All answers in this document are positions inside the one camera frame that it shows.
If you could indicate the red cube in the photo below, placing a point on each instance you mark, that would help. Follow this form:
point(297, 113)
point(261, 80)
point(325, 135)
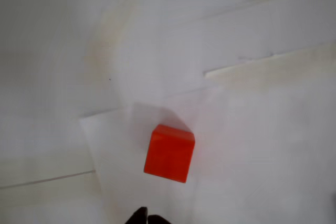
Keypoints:
point(168, 155)

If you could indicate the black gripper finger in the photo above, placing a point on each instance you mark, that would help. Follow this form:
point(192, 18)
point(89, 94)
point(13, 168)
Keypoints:
point(139, 217)
point(157, 221)

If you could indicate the large white paper sheet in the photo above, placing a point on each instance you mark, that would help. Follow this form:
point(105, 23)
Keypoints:
point(210, 45)

